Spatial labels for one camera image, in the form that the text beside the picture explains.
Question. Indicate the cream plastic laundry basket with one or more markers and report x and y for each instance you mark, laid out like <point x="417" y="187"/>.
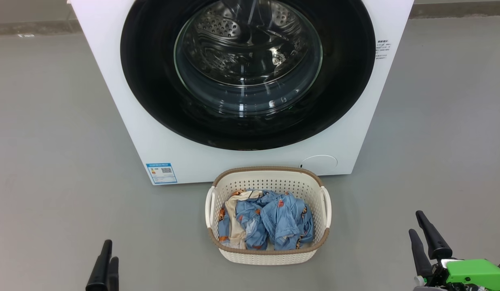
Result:
<point x="270" y="178"/>

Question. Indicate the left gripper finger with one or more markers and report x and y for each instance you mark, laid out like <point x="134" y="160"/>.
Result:
<point x="99" y="273"/>
<point x="114" y="277"/>

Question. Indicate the stainless steel washing machine drum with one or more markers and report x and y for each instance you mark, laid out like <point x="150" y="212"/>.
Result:
<point x="217" y="28"/>

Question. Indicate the blue energy label sticker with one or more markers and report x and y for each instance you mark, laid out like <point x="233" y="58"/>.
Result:
<point x="161" y="173"/>

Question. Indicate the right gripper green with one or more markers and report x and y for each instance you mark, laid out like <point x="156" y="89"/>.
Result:
<point x="476" y="275"/>

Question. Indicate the printed text notice label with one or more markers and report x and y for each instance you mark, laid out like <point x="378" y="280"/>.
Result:
<point x="382" y="49"/>

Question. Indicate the blue patterned garment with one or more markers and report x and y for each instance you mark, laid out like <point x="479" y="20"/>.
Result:
<point x="282" y="220"/>

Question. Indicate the black round glass washer door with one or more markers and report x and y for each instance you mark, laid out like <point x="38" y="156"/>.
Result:
<point x="152" y="89"/>

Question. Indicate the round white filter cover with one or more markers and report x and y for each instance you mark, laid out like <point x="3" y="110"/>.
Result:
<point x="319" y="165"/>

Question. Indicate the cream patterned garment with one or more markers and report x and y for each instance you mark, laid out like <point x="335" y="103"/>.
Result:
<point x="233" y="226"/>

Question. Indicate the white front-load washing machine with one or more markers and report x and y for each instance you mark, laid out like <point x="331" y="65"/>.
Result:
<point x="112" y="101"/>

